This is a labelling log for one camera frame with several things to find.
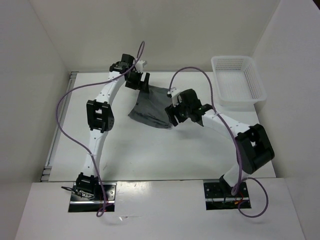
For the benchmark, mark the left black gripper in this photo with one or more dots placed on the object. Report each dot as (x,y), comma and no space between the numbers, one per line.
(143,85)

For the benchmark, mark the grey shorts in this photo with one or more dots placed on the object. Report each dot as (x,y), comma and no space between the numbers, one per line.
(150,107)

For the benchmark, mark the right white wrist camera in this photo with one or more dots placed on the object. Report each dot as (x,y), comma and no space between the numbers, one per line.
(175,95)

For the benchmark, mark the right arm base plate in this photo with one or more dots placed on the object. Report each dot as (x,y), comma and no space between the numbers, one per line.
(217,199)

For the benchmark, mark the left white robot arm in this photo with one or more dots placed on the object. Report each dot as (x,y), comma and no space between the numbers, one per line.
(127,71)

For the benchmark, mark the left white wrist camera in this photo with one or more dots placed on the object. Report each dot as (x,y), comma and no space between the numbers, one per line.
(140,65)

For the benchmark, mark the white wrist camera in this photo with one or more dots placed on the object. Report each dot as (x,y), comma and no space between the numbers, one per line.
(140,65)
(175,95)

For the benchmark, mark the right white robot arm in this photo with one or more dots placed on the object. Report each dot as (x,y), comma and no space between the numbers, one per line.
(252,144)

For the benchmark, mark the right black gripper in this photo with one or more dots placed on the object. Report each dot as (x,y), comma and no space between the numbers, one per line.
(171,111)

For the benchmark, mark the white plastic basket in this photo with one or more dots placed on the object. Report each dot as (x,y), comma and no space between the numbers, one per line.
(237,80)

